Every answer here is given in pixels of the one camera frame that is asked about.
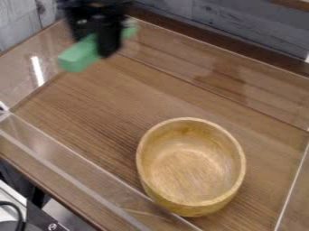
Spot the brown wooden bowl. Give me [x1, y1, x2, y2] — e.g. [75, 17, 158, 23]
[136, 117, 246, 217]

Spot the green rectangular block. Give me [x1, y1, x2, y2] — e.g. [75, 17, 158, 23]
[57, 19, 138, 72]

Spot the black cable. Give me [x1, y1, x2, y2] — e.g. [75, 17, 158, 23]
[0, 200, 27, 231]

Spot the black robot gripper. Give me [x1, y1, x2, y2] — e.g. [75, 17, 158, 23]
[56, 0, 130, 58]

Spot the black metal bracket with bolt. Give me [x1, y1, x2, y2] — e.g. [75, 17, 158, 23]
[24, 201, 69, 231]

